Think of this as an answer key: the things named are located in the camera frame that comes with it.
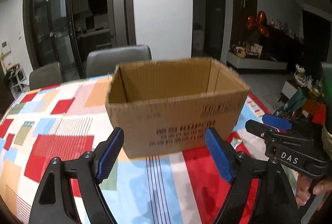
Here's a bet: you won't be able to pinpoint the dark red snack packet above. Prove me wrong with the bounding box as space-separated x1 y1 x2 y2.
230 138 243 150

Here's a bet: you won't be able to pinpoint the person right hand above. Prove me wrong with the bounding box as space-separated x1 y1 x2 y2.
295 174 332 211

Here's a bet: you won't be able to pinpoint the red gift bag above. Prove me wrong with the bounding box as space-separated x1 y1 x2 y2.
300 100 326 125

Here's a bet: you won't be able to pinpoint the colourful patchwork tablecloth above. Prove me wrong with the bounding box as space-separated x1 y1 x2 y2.
0 74 299 224

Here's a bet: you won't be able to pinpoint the white low tv cabinet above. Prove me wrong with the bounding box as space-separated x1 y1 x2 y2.
227 52 287 70

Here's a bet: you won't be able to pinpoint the brown cardboard box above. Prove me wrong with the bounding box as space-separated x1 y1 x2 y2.
105 57 249 158

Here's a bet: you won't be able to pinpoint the grey chair far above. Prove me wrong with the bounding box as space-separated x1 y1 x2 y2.
29 62 63 90

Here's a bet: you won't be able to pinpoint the grey chair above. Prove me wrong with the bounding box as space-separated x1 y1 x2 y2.
29 62 63 90
85 45 152 78

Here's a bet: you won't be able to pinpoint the red heart balloons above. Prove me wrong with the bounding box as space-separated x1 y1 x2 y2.
247 11 269 37

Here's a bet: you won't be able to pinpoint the grey chair near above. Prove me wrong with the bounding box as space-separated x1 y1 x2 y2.
85 45 152 78

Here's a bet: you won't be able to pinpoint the glass sliding door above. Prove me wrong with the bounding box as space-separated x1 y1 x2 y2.
22 0 85 81

